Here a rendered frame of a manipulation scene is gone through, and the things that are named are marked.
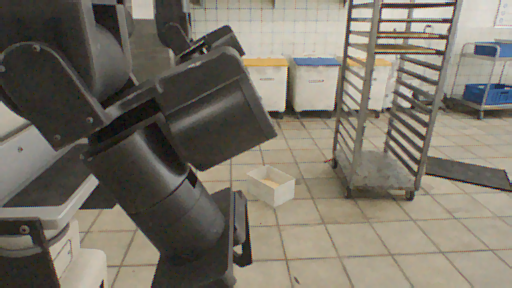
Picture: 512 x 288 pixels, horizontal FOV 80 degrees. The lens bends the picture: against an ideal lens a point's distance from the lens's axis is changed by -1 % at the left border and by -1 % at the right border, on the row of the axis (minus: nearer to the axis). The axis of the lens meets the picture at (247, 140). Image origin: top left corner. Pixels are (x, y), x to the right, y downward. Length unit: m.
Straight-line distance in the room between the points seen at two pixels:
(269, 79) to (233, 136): 3.67
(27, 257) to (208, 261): 0.26
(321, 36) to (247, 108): 4.43
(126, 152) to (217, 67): 0.08
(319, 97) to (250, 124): 3.86
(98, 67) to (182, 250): 0.13
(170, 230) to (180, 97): 0.09
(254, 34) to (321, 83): 1.17
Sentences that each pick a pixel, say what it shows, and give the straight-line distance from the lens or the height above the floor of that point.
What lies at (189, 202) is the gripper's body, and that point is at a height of 1.13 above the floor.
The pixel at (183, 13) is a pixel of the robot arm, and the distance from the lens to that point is 0.60.
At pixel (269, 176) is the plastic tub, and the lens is 2.46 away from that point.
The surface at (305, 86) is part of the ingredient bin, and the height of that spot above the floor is 0.44.
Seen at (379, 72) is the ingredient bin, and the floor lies 0.61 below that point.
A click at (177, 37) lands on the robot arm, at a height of 1.21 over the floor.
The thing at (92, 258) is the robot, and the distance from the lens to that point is 0.72.
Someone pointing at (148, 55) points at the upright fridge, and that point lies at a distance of 3.63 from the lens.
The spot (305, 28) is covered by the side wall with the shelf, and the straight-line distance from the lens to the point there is 4.54.
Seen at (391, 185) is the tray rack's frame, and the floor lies 0.15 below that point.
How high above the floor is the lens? 1.25
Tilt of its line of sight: 22 degrees down
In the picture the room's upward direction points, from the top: straight up
